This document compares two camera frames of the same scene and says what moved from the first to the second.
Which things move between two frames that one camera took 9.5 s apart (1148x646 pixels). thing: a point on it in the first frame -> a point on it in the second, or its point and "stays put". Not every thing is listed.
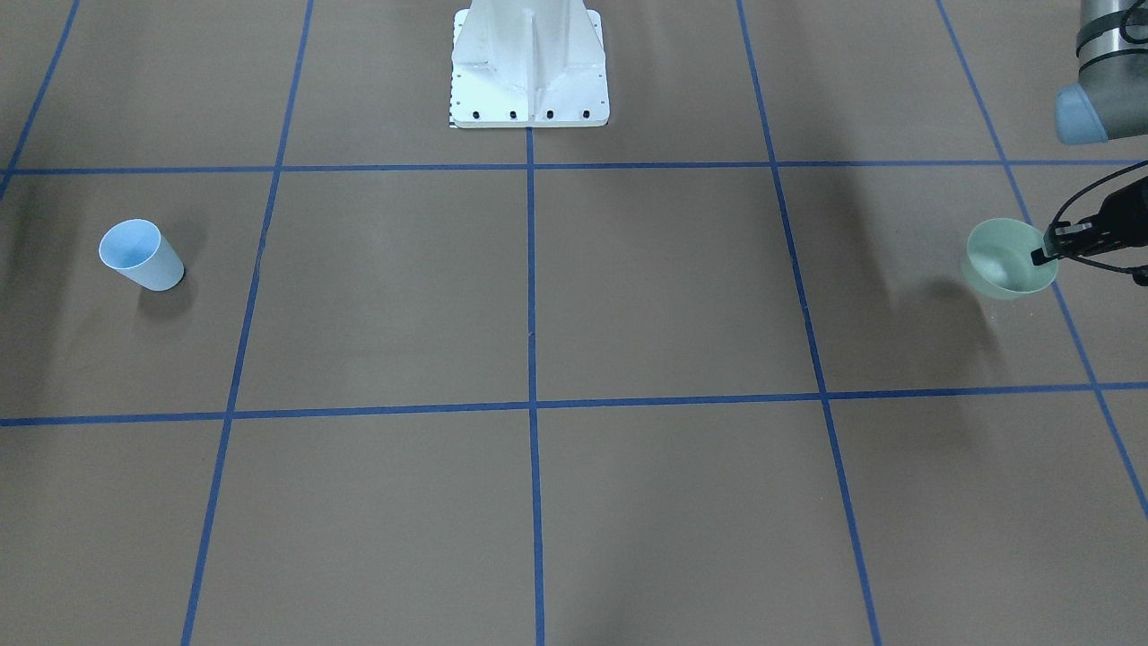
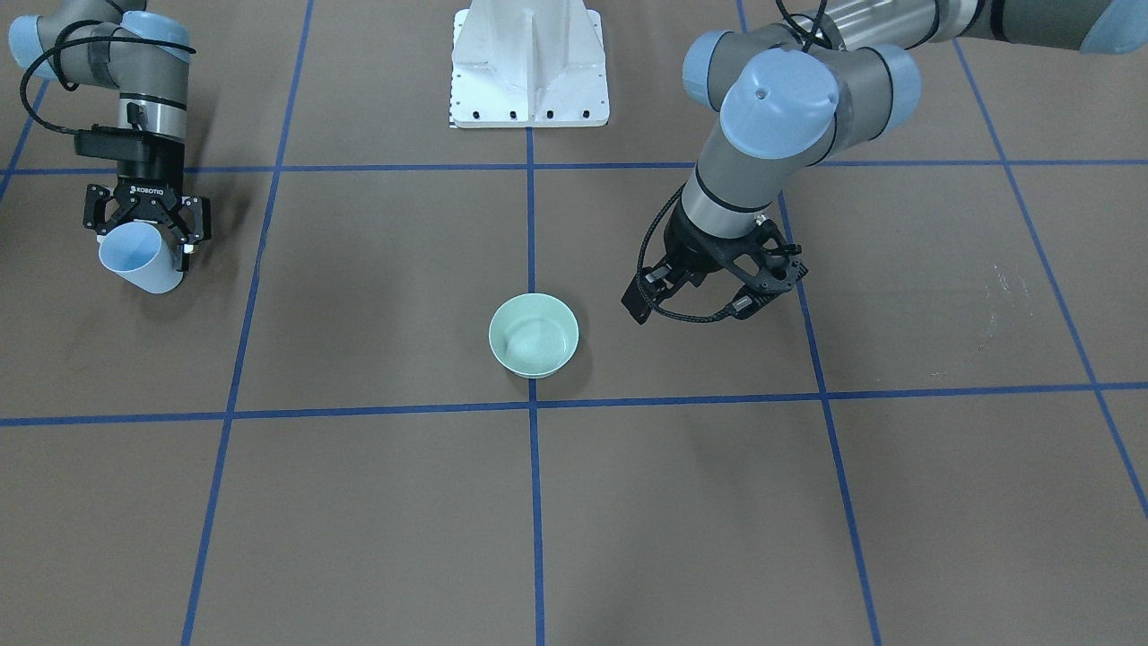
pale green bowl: [997, 262] -> [534, 335]
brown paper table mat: [715, 375] stays put
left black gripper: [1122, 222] -> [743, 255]
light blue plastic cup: [139, 253] stays put
